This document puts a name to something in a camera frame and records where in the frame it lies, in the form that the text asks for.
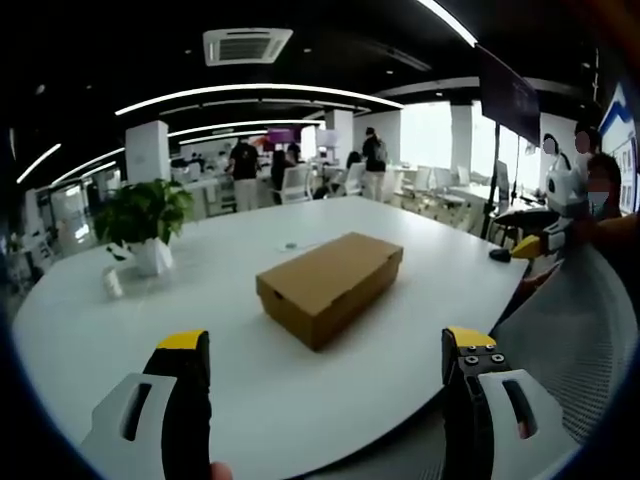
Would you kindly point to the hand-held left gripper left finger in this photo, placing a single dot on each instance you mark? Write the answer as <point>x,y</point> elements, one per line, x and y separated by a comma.
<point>187,400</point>

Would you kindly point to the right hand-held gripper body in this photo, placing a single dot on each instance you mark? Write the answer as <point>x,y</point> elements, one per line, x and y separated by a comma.
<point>564,192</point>

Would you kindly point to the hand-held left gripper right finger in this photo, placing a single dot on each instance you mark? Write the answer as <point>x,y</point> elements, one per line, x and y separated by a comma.
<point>465,415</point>

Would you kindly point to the brown cardboard shoe box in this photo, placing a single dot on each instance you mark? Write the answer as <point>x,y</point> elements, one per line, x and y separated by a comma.
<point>325,280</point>

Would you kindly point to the person's left hand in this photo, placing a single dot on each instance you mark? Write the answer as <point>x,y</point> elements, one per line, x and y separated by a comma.
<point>221,472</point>

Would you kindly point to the black round table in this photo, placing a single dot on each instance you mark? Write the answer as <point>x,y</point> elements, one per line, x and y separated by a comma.
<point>525,217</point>

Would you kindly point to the small black object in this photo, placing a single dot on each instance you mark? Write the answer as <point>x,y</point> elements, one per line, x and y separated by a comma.
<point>500,255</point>

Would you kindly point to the person's head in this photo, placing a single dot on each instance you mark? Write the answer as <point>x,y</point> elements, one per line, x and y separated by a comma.
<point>606,167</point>

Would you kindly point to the black stand pole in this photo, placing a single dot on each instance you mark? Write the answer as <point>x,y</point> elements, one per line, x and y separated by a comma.
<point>492,175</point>

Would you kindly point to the grey mesh office chair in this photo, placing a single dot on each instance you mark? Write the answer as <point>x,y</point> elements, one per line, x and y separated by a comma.
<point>565,340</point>

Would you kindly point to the green potted plant white pot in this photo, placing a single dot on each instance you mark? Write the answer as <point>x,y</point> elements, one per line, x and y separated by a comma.
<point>145,212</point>

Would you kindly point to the white office chair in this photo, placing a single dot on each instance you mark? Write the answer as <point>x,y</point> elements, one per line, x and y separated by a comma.
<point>356,181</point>
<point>296,182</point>

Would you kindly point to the long ceiling strip light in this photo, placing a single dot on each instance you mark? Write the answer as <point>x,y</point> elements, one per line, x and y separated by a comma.
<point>39,162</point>
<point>257,88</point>
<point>450,22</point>

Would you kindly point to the white pillar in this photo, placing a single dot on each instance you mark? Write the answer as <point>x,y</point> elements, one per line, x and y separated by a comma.
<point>147,150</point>

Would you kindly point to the purple sign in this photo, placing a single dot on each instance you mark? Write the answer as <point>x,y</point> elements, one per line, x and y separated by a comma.
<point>283,135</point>

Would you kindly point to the ceiling air conditioner unit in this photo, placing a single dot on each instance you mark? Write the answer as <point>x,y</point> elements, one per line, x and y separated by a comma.
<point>247,46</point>

